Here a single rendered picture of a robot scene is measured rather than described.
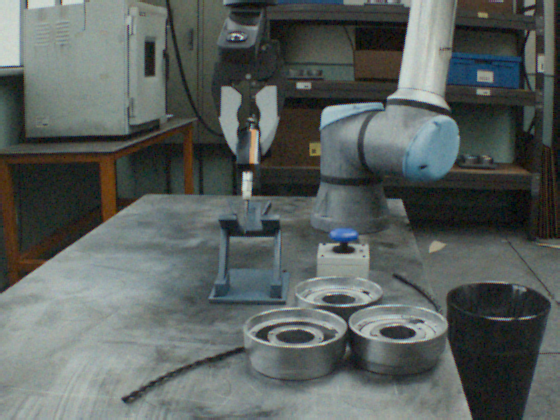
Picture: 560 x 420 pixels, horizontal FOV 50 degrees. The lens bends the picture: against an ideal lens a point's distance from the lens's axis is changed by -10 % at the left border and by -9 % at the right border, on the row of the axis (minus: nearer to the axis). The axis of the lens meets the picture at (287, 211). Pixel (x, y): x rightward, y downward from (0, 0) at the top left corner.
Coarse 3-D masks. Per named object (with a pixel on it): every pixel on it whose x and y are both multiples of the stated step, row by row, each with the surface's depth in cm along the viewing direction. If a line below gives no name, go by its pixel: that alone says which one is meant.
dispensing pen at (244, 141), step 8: (248, 120) 85; (256, 120) 85; (248, 128) 85; (240, 136) 82; (248, 136) 82; (240, 144) 82; (248, 144) 82; (240, 152) 82; (248, 152) 81; (240, 160) 81; (248, 160) 81; (240, 168) 82; (248, 168) 82; (240, 176) 84; (248, 176) 82; (248, 184) 82; (248, 192) 81; (248, 200) 81; (248, 208) 81
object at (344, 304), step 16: (304, 288) 80; (320, 288) 81; (336, 288) 81; (352, 288) 80; (368, 288) 80; (304, 304) 74; (320, 304) 72; (336, 304) 79; (352, 304) 75; (368, 304) 72
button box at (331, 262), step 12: (324, 252) 90; (336, 252) 90; (348, 252) 90; (360, 252) 90; (324, 264) 88; (336, 264) 88; (348, 264) 88; (360, 264) 88; (324, 276) 89; (360, 276) 88
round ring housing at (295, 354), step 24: (264, 312) 70; (288, 312) 71; (312, 312) 70; (288, 336) 68; (312, 336) 67; (336, 336) 66; (264, 360) 62; (288, 360) 61; (312, 360) 61; (336, 360) 63
